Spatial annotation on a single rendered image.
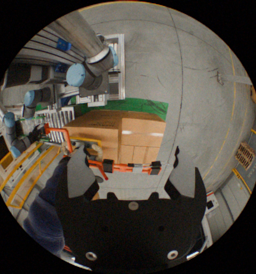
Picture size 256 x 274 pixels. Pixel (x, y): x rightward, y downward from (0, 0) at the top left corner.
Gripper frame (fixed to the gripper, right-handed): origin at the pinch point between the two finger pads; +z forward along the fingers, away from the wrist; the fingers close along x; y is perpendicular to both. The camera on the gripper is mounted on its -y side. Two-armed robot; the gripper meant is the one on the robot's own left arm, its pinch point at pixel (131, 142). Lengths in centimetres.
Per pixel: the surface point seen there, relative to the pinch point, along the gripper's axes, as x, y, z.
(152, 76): 41, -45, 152
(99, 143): -24, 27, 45
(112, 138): -15, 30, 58
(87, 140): -34, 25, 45
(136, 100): 13, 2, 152
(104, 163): -17, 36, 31
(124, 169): -4, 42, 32
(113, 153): -16, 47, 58
